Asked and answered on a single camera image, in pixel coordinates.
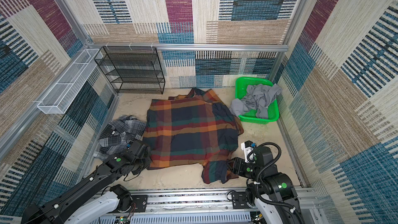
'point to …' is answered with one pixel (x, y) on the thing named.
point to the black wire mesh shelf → (132, 69)
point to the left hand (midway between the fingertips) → (151, 158)
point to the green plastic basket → (250, 116)
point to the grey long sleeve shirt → (258, 97)
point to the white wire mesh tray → (58, 99)
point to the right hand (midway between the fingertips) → (230, 167)
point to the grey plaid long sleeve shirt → (117, 135)
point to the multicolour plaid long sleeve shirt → (198, 130)
